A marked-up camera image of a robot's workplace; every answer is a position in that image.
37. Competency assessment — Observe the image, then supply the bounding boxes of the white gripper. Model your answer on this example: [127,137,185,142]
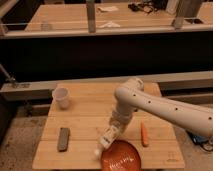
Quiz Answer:
[109,106,133,133]

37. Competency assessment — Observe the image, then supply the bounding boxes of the white plastic bottle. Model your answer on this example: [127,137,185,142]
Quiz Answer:
[94,125,120,158]

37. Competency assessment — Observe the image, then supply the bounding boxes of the orange ceramic bowl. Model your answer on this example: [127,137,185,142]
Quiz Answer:
[100,140,141,171]

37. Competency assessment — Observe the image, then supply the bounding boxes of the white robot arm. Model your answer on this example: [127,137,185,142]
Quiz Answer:
[112,78,213,139]

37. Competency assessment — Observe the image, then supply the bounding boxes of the orange carrot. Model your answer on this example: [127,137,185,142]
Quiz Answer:
[141,122,149,147]

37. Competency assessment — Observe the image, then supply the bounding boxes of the wooden table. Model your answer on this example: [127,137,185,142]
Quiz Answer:
[33,83,185,170]

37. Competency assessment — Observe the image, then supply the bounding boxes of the dark rectangular sponge block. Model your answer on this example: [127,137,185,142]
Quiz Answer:
[57,128,70,152]

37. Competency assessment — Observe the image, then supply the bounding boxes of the translucent plastic cup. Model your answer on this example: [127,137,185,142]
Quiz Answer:
[52,88,70,109]

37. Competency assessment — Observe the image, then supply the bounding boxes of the white crumpled paper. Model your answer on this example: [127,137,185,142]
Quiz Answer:
[99,21,121,28]

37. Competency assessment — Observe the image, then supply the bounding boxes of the white paper on far table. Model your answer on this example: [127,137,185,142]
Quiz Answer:
[97,6,119,12]

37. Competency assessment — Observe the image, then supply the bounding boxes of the small clear glass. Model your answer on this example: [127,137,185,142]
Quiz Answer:
[41,21,49,31]

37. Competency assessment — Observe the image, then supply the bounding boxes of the black cables on far table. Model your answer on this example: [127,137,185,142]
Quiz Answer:
[127,0,165,14]

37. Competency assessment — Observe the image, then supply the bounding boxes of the grey metal post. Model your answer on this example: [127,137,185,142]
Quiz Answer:
[86,0,96,33]

